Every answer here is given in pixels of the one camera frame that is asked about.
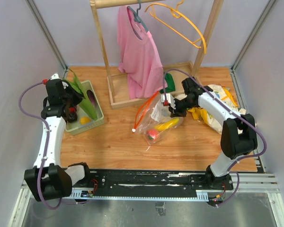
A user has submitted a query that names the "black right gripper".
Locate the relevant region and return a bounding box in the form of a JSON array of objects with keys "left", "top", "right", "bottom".
[{"left": 168, "top": 97, "right": 196, "bottom": 118}]

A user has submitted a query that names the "green plush vegetable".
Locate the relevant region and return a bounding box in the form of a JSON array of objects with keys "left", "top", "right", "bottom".
[{"left": 63, "top": 70, "right": 98, "bottom": 120}]

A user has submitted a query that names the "purple plush eggplant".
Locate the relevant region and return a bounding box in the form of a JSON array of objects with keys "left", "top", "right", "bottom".
[{"left": 87, "top": 89, "right": 96, "bottom": 107}]

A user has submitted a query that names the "yellow plush banana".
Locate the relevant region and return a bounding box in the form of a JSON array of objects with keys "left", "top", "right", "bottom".
[{"left": 154, "top": 118, "right": 180, "bottom": 131}]

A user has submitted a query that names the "yellow plush fruit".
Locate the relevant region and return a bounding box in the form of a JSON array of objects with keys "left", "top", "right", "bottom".
[{"left": 80, "top": 116, "right": 91, "bottom": 125}]

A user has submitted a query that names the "clear zip top bag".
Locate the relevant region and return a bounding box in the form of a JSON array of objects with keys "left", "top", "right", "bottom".
[{"left": 132, "top": 91, "right": 183, "bottom": 145}]

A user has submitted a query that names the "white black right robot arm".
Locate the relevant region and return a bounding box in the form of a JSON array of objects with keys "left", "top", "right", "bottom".
[{"left": 161, "top": 77, "right": 257, "bottom": 189}]

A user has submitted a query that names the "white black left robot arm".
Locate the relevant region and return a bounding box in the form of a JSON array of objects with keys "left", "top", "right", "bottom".
[{"left": 21, "top": 74, "right": 92, "bottom": 203}]

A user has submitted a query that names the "dark purple plush fruit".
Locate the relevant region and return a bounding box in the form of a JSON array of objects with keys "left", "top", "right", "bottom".
[{"left": 67, "top": 112, "right": 78, "bottom": 123}]

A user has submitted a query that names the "green cloth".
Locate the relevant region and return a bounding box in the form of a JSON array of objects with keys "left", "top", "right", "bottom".
[{"left": 164, "top": 73, "right": 176, "bottom": 93}]

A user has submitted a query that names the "cartoon print children's garment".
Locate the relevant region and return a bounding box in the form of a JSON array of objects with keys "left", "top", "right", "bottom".
[{"left": 184, "top": 85, "right": 246, "bottom": 134}]

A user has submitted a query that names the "light green plastic basket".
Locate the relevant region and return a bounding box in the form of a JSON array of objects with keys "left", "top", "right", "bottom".
[{"left": 65, "top": 80, "right": 105, "bottom": 136}]

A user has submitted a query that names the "wooden clothes rack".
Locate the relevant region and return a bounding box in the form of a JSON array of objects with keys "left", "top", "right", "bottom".
[{"left": 90, "top": 0, "right": 223, "bottom": 109}]

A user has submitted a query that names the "pink t-shirt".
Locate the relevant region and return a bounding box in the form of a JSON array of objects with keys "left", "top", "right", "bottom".
[{"left": 117, "top": 6, "right": 165, "bottom": 99}]

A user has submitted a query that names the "yellow clothes hanger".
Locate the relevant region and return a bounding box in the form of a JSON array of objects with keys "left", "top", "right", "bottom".
[{"left": 144, "top": 0, "right": 207, "bottom": 54}]

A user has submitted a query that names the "grey clothes hanger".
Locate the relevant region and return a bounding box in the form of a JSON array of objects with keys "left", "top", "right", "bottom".
[{"left": 126, "top": 0, "right": 149, "bottom": 40}]

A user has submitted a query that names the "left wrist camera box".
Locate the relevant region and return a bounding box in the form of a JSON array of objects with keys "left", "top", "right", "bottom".
[{"left": 42, "top": 73, "right": 61, "bottom": 85}]

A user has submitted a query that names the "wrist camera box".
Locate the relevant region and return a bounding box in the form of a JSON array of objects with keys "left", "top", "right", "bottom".
[
  {"left": 42, "top": 73, "right": 61, "bottom": 85},
  {"left": 161, "top": 93, "right": 176, "bottom": 109}
]

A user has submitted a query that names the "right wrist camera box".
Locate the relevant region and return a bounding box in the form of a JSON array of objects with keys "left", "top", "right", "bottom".
[{"left": 161, "top": 93, "right": 176, "bottom": 109}]

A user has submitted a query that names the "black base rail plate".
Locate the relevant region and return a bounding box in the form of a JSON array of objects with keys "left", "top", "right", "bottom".
[{"left": 72, "top": 169, "right": 234, "bottom": 192}]

